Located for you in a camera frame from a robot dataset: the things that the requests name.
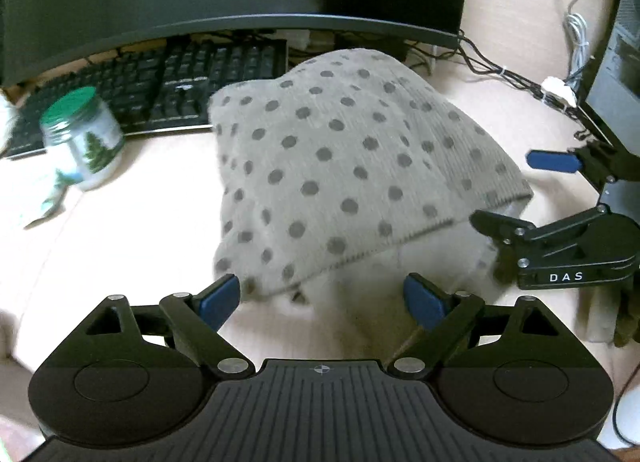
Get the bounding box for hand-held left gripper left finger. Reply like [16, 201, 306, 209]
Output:
[50, 272, 257, 383]

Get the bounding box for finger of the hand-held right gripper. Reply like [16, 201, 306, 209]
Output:
[470, 203, 612, 254]
[526, 139, 640, 184]

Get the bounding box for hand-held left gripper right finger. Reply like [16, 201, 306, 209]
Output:
[387, 272, 590, 383]

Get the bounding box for dark olive garment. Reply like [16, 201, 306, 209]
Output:
[580, 287, 640, 349]

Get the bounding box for beige polka-dot knit garment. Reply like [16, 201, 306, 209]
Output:
[207, 48, 534, 358]

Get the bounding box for black computer tower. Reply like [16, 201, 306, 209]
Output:
[577, 0, 640, 223]

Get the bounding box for green and white packet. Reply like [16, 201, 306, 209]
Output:
[24, 169, 77, 229]

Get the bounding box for glass jar with green lid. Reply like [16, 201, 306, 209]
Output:
[40, 87, 126, 191]

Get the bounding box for black keyboard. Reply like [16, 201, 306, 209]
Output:
[2, 37, 290, 159]

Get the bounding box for white crumpled packet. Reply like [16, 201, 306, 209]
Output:
[0, 95, 22, 154]

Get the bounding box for white cable adapter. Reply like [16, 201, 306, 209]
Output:
[542, 76, 579, 106]

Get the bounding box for black cable bundle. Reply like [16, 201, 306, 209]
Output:
[457, 31, 603, 139]

